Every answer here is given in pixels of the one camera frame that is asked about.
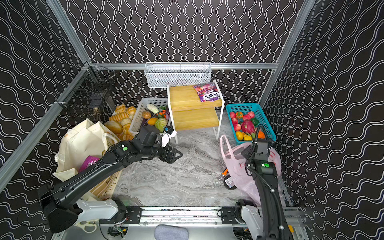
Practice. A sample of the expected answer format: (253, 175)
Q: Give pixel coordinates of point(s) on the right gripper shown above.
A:
(250, 151)

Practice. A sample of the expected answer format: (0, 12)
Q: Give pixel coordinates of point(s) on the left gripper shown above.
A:
(169, 153)

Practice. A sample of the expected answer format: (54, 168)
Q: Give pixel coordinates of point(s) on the pink plastic grocery bag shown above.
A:
(236, 164)

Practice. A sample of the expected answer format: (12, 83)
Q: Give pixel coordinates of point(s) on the purple snack packet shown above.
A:
(90, 160)

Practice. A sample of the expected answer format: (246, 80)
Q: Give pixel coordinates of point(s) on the cream canvas tote bag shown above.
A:
(84, 140)

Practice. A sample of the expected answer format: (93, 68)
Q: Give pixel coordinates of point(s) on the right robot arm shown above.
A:
(271, 224)

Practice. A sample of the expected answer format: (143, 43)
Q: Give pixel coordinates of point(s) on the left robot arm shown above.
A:
(62, 203)

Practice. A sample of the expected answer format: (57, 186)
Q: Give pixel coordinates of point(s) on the orange fruit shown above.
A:
(261, 135)

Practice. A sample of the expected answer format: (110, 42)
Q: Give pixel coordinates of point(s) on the pink dragon fruit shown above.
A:
(249, 129)

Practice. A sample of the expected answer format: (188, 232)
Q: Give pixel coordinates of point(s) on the teal plastic fruit basket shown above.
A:
(238, 113)

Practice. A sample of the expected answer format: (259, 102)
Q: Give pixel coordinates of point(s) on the green cabbage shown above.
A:
(161, 123)

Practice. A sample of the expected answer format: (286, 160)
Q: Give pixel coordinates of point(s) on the orange box cutter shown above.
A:
(224, 173)

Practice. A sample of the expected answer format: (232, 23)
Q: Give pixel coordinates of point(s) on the yellow orange vegetable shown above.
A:
(152, 121)

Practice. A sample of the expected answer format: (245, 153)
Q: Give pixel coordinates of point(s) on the wooden two-tier shelf rack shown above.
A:
(187, 112)

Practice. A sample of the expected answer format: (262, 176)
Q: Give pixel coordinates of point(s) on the brown potato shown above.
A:
(146, 115)

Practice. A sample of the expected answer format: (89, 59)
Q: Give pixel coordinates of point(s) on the white plastic vegetable basket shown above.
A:
(138, 121)

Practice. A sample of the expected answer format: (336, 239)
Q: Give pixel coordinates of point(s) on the long braided bread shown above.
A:
(119, 117)

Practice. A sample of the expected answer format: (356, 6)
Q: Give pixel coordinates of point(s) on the large bread loaf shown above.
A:
(114, 126)

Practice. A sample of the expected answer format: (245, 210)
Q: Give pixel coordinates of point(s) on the purple Fox's candy bag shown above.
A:
(208, 92)

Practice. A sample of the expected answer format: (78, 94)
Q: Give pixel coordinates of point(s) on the grey cloth pad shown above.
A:
(165, 232)

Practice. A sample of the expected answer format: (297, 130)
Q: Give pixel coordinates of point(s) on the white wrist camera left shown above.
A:
(167, 135)

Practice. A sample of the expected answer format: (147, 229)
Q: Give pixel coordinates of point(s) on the metal base rail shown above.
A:
(182, 216)

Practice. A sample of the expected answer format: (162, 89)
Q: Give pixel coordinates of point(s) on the white wire wall basket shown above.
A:
(164, 74)

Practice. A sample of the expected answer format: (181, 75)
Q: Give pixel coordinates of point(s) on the black wire wall basket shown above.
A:
(91, 98)

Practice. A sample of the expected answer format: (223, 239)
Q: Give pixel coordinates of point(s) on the scissors with cream handles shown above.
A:
(87, 227)

